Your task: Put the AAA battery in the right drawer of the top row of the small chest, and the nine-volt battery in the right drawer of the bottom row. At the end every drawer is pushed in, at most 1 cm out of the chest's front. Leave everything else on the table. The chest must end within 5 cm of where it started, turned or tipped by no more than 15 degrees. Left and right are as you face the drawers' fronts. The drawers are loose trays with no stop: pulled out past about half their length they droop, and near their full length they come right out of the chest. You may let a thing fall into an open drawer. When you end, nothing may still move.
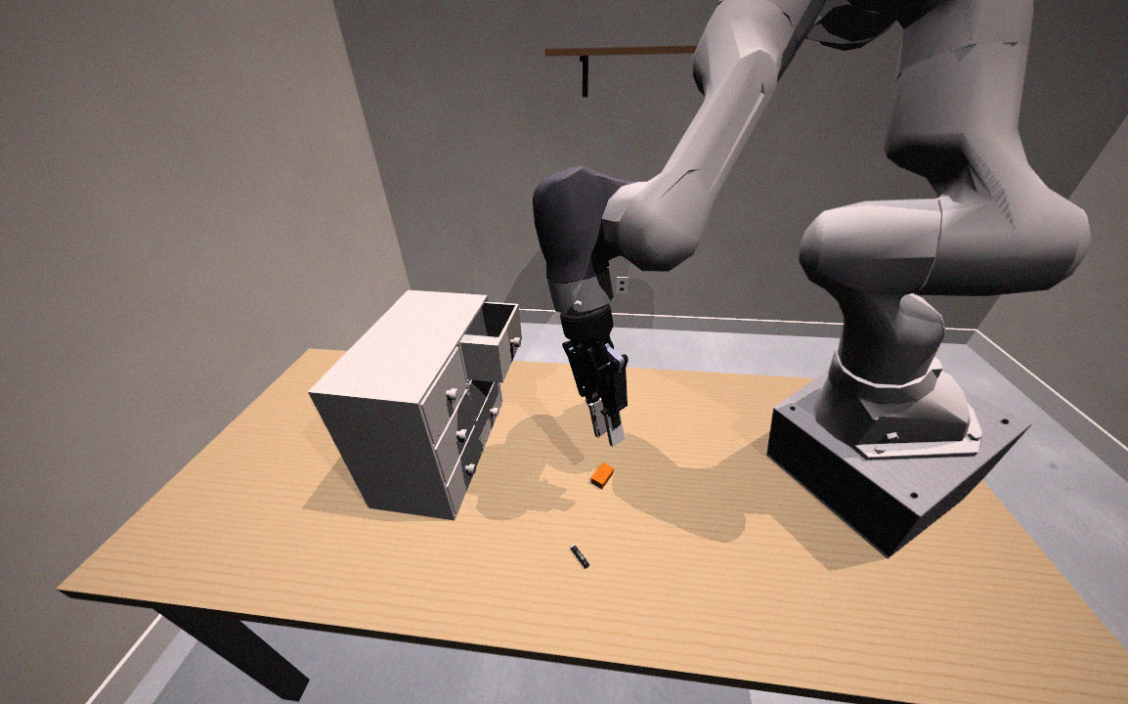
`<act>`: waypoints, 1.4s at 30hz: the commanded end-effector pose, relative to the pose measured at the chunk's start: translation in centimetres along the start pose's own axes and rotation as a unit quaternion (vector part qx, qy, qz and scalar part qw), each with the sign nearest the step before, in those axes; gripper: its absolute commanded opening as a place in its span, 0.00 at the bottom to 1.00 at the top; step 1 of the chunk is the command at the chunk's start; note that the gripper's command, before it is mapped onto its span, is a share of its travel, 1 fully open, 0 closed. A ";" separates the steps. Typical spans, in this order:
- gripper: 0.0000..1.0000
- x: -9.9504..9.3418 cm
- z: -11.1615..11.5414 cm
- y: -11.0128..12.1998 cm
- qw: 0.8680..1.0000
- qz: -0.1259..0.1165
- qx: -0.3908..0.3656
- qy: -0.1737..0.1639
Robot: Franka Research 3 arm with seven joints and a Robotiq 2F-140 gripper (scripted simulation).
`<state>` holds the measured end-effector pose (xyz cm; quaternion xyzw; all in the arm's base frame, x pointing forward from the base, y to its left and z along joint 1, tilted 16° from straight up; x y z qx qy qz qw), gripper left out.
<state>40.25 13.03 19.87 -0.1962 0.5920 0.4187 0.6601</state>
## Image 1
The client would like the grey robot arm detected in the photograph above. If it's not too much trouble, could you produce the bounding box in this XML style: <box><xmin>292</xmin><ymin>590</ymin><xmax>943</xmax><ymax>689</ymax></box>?
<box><xmin>534</xmin><ymin>0</ymin><xmax>1092</xmax><ymax>461</ymax></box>

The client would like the orange nine-volt battery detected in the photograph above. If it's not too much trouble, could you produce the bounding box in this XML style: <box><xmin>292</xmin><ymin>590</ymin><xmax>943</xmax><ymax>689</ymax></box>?
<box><xmin>591</xmin><ymin>463</ymin><xmax>614</xmax><ymax>489</ymax></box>

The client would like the grey drawer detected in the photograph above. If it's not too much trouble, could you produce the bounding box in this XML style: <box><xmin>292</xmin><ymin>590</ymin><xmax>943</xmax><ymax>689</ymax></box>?
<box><xmin>476</xmin><ymin>382</ymin><xmax>501</xmax><ymax>449</ymax></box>
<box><xmin>469</xmin><ymin>380</ymin><xmax>492</xmax><ymax>417</ymax></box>
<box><xmin>420</xmin><ymin>349</ymin><xmax>466</xmax><ymax>445</ymax></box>
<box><xmin>446</xmin><ymin>426</ymin><xmax>481</xmax><ymax>514</ymax></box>
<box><xmin>460</xmin><ymin>302</ymin><xmax>522</xmax><ymax>382</ymax></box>
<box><xmin>435</xmin><ymin>390</ymin><xmax>474</xmax><ymax>482</ymax></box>

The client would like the white chest of drawers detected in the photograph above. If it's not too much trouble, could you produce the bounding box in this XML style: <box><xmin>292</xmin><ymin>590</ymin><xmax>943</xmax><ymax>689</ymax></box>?
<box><xmin>308</xmin><ymin>290</ymin><xmax>496</xmax><ymax>520</ymax></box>

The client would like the black cylindrical battery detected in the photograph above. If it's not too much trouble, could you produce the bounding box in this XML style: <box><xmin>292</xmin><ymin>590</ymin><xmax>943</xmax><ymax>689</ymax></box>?
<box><xmin>570</xmin><ymin>545</ymin><xmax>589</xmax><ymax>569</ymax></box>

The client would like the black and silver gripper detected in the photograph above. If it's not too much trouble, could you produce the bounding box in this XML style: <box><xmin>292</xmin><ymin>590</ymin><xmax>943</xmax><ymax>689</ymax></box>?
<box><xmin>559</xmin><ymin>303</ymin><xmax>629</xmax><ymax>447</ymax></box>

